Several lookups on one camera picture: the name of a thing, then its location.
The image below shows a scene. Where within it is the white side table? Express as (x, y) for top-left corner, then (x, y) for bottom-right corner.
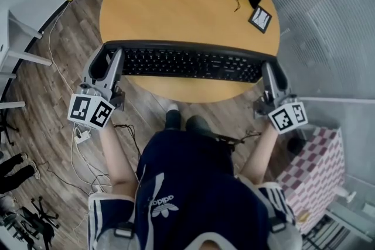
(0, 8), (54, 109)

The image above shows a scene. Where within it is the round wooden table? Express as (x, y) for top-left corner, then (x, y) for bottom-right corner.
(98, 0), (281, 104)

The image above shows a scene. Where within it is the white floor cable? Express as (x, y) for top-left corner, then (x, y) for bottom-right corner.
(47, 0), (88, 138)

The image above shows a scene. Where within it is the white metal shelf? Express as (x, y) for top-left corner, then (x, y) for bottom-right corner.
(301, 207), (375, 250)

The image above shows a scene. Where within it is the black office chair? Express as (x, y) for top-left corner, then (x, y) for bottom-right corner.
(17, 197), (61, 248)

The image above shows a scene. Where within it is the black keyboard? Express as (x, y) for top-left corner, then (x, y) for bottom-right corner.
(102, 40), (279, 84)

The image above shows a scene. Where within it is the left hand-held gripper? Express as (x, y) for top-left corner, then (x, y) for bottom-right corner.
(67, 46), (126, 130)

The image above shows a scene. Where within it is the person's right leg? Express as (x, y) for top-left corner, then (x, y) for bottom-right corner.
(185, 114), (212, 134)

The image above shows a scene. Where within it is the person's left leg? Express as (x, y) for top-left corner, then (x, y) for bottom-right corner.
(165, 109), (181, 130)

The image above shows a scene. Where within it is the person's navy striped shirt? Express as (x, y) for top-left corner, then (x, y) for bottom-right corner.
(87, 128), (296, 250)

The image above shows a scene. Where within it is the black floor cable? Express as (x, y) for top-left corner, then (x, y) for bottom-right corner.
(112, 124), (142, 156)

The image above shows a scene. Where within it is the black picture frame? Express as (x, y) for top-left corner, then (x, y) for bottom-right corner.
(248, 5), (272, 35)

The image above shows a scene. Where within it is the person's right forearm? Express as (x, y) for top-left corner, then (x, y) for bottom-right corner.
(240, 122), (279, 185)

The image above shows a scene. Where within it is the person's left forearm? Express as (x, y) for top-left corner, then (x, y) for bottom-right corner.
(100, 122), (139, 200)

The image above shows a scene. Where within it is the pink checkered box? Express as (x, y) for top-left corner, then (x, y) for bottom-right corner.
(277, 125), (346, 235)

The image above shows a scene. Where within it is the person's leg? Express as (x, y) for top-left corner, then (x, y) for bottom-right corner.
(165, 109), (181, 130)
(185, 114), (212, 134)

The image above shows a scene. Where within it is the small white stand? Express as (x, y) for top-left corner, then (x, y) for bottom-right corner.
(336, 190), (357, 203)

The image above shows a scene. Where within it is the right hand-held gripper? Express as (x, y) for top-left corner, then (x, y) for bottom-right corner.
(254, 62), (308, 135)

